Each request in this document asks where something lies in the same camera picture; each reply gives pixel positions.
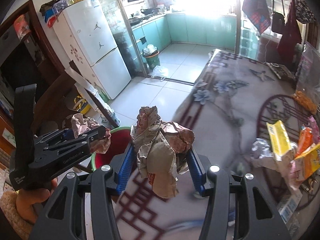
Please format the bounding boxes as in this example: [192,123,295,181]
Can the pink paper wad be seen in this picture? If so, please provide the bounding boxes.
[71,113,111,154]

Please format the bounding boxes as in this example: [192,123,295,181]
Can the silver foil wrapper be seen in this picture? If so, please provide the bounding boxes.
[250,138,278,171]

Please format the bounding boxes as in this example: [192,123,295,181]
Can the brown paper bag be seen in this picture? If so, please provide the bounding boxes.
[130,106,195,199]

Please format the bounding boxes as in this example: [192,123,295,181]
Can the yellow snack box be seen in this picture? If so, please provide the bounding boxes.
[266,120,291,161]

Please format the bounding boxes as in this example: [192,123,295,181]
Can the orange snack wrapper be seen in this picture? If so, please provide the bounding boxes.
[296,126,313,156]

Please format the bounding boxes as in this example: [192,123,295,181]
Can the green kitchen trash bin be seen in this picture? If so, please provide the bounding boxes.
[143,50,161,70]

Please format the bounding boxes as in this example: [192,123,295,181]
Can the teal kitchen cabinets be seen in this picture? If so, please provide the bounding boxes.
[132,13,236,51]

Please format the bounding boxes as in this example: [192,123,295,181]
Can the person's left hand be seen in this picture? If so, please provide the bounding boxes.
[16,178,58,224]

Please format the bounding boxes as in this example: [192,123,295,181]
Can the red bucket with green rim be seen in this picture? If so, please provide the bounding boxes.
[91,126,132,171]

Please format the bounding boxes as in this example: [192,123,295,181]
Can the dark wooden chair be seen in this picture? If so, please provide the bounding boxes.
[31,61,120,133]

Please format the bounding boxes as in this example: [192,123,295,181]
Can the white plastic bag on floor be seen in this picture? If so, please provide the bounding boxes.
[151,65,169,82]

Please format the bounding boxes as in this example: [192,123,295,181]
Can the white two-door refrigerator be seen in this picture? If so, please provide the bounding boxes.
[53,0,131,100]

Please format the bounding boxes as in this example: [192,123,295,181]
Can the floral patterned tablecloth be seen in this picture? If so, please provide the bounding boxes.
[113,48,320,240]

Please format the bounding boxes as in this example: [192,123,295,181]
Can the clear bag of orange snacks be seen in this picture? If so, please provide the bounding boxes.
[293,42,319,115]

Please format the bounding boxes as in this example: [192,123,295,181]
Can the dark red hanging garment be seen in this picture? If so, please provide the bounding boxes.
[277,2,302,63]

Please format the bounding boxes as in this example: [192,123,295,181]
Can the black hanging handbag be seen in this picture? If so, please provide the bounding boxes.
[271,11,285,34]

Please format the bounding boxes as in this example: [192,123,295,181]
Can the plaid hanging cloth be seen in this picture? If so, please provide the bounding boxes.
[242,0,271,34]

